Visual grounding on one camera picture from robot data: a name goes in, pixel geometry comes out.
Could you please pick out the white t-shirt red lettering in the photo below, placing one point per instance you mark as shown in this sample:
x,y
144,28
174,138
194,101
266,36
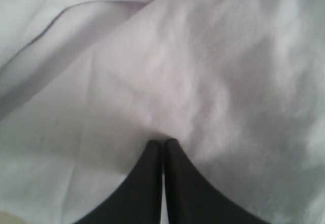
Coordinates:
x,y
85,83

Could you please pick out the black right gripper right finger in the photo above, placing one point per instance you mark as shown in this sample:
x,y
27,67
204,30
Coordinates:
x,y
191,198

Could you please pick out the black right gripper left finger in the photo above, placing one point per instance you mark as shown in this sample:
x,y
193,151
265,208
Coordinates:
x,y
138,199

